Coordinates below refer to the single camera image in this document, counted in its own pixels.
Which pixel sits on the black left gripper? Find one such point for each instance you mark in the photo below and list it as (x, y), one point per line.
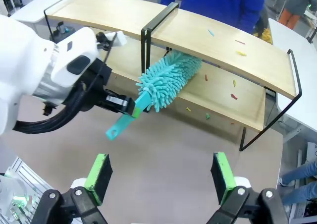
(96, 85)

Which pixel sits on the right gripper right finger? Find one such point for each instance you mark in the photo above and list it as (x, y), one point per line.
(220, 177)

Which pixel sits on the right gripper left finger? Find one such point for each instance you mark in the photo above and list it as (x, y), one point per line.
(101, 174)

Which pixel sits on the teal chenille duster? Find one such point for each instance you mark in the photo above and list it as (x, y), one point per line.
(168, 77)

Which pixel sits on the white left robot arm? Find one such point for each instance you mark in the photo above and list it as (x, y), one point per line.
(24, 60)

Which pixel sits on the person's left forearm blue sleeve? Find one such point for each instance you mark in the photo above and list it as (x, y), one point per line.
(252, 20)

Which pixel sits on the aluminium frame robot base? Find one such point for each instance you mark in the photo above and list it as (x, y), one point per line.
(22, 169)

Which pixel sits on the small green scrap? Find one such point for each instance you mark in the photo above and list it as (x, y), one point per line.
(234, 83)
(207, 116)

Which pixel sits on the person in blue jeans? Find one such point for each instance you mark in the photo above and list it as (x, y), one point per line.
(304, 169)

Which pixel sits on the small black teal gadget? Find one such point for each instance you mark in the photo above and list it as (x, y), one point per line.
(60, 27)

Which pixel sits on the small blue scrap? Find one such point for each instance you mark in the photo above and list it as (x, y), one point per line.
(210, 32)

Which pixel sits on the large white side table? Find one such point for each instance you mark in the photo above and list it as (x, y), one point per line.
(297, 85)

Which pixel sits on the small yellow scrap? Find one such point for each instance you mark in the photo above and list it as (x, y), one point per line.
(241, 53)

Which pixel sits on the person in blue coat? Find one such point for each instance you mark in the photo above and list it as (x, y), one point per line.
(213, 3)

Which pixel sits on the yellow garment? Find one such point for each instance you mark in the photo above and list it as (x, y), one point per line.
(266, 34)

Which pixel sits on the black tripod stand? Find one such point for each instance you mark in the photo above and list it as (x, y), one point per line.
(312, 34)

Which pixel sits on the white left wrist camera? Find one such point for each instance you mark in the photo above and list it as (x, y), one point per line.
(120, 39)

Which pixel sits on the wooden shelf unit black frame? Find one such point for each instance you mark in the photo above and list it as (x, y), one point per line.
(247, 68)
(99, 13)

